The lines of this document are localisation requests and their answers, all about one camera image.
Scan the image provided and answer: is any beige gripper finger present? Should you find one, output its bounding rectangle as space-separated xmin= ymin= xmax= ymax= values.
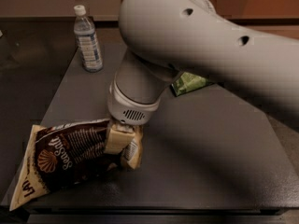
xmin=104 ymin=119 xmax=136 ymax=155

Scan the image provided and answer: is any brown sea salt chip bag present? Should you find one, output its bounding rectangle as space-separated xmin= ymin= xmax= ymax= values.
xmin=9 ymin=119 xmax=143 ymax=211

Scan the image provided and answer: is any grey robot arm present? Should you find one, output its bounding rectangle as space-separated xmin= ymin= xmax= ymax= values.
xmin=107 ymin=0 xmax=299 ymax=130

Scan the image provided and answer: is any green chip bag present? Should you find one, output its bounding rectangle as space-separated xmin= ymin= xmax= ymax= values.
xmin=171 ymin=72 xmax=212 ymax=96

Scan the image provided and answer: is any clear blue-label plastic water bottle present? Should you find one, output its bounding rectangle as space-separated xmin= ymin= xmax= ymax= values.
xmin=74 ymin=5 xmax=103 ymax=72

